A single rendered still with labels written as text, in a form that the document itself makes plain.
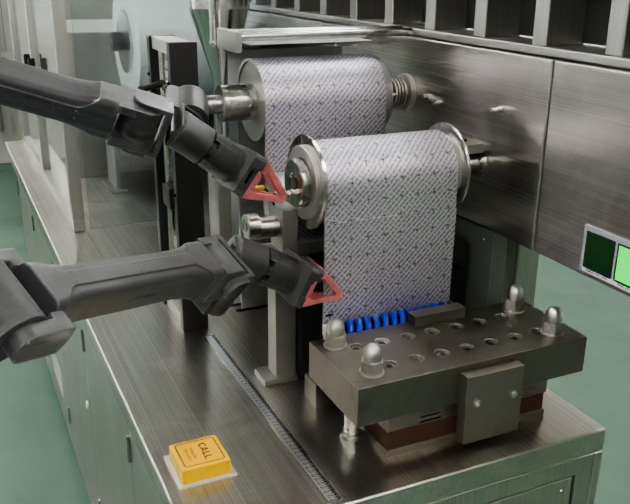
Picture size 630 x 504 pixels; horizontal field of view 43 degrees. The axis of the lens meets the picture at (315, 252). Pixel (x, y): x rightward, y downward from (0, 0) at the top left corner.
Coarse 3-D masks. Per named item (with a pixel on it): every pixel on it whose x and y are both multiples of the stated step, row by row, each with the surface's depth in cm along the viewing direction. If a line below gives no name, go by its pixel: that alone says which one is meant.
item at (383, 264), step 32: (352, 224) 122; (384, 224) 125; (416, 224) 127; (448, 224) 130; (352, 256) 124; (384, 256) 127; (416, 256) 129; (448, 256) 132; (352, 288) 126; (384, 288) 129; (416, 288) 131; (448, 288) 134; (352, 320) 128
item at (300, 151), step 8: (448, 136) 130; (296, 152) 123; (304, 152) 121; (456, 152) 128; (288, 160) 127; (304, 160) 121; (312, 160) 119; (312, 168) 119; (312, 176) 119; (312, 184) 120; (320, 184) 119; (312, 192) 120; (320, 192) 119; (312, 200) 120; (304, 208) 124; (312, 208) 121; (304, 216) 124; (312, 216) 122
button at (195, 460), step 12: (180, 444) 114; (192, 444) 114; (204, 444) 114; (216, 444) 114; (180, 456) 111; (192, 456) 111; (204, 456) 111; (216, 456) 111; (228, 456) 111; (180, 468) 109; (192, 468) 108; (204, 468) 109; (216, 468) 110; (228, 468) 111; (192, 480) 109
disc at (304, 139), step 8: (304, 136) 122; (296, 144) 125; (304, 144) 122; (312, 144) 119; (312, 152) 120; (320, 152) 118; (320, 160) 118; (320, 168) 118; (320, 176) 118; (328, 192) 118; (320, 200) 119; (320, 208) 120; (320, 216) 120; (304, 224) 126; (312, 224) 123; (320, 224) 121
